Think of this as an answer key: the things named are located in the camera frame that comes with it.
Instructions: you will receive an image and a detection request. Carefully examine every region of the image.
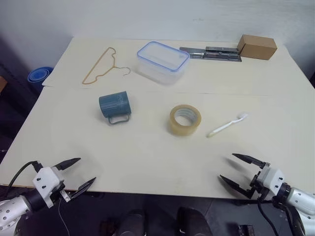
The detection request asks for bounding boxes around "dark blue handled cup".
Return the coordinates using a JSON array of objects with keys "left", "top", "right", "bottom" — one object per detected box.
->
[{"left": 98, "top": 90, "right": 132, "bottom": 126}]

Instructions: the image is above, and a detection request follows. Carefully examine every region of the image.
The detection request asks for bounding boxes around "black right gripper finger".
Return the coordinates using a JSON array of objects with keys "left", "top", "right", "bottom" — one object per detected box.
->
[
  {"left": 219, "top": 175, "right": 252, "bottom": 197},
  {"left": 232, "top": 153, "right": 267, "bottom": 171}
]

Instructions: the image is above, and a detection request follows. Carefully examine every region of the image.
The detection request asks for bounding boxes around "white toothbrush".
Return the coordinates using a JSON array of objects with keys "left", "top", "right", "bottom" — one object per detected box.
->
[{"left": 206, "top": 112, "right": 250, "bottom": 138}]

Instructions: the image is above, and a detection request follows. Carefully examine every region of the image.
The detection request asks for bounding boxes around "thin black wire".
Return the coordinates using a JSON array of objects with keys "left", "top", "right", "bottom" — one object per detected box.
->
[{"left": 58, "top": 198, "right": 70, "bottom": 236}]

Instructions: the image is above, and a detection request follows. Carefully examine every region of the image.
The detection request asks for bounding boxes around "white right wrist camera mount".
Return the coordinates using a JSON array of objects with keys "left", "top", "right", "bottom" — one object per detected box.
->
[{"left": 262, "top": 167, "right": 286, "bottom": 197}]

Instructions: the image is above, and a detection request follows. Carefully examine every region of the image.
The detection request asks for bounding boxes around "brown cardboard box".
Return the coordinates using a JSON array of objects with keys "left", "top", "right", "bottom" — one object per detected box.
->
[{"left": 237, "top": 34, "right": 278, "bottom": 61}]

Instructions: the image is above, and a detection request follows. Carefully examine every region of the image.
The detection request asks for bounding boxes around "gold wire clothes hanger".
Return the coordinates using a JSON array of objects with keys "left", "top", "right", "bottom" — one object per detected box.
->
[{"left": 81, "top": 47, "right": 131, "bottom": 86}]

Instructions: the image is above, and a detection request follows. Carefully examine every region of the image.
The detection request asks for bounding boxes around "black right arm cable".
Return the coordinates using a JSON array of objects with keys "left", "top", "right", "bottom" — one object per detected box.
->
[{"left": 256, "top": 196, "right": 307, "bottom": 236}]

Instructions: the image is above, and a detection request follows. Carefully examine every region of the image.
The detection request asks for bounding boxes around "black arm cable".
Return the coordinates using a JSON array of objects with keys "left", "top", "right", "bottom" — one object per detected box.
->
[
  {"left": 256, "top": 196, "right": 307, "bottom": 236},
  {"left": 4, "top": 160, "right": 41, "bottom": 195}
]

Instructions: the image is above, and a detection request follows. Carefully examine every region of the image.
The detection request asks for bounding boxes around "clear blue-rimmed plastic container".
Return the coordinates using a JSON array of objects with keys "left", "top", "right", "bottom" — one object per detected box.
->
[{"left": 136, "top": 41, "right": 190, "bottom": 86}]

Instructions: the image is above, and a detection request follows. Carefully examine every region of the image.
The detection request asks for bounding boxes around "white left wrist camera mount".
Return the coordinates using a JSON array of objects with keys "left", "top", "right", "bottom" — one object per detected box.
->
[{"left": 32, "top": 167, "right": 65, "bottom": 208}]

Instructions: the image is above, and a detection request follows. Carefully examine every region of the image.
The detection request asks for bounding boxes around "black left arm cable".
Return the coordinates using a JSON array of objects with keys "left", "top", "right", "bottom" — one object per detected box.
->
[{"left": 4, "top": 160, "right": 41, "bottom": 195}]

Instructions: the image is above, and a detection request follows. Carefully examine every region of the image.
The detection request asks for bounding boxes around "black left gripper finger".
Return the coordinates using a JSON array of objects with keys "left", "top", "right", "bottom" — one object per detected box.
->
[
  {"left": 70, "top": 177, "right": 97, "bottom": 200},
  {"left": 55, "top": 157, "right": 82, "bottom": 171}
]

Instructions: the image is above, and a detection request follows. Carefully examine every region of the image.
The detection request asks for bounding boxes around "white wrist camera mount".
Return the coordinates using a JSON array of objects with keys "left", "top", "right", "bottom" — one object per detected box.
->
[
  {"left": 32, "top": 167, "right": 65, "bottom": 208},
  {"left": 262, "top": 167, "right": 286, "bottom": 197}
]

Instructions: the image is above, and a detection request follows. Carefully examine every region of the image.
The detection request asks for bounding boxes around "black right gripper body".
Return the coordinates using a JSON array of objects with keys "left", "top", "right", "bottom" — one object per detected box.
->
[{"left": 249, "top": 162, "right": 271, "bottom": 200}]

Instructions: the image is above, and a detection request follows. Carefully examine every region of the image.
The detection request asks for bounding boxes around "tan packing tape roll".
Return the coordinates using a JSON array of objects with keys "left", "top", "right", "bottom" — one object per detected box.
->
[{"left": 168, "top": 104, "right": 202, "bottom": 136}]

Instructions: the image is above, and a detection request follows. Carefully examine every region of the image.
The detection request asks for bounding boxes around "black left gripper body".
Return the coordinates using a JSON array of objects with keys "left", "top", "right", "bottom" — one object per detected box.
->
[{"left": 50, "top": 165, "right": 72, "bottom": 205}]

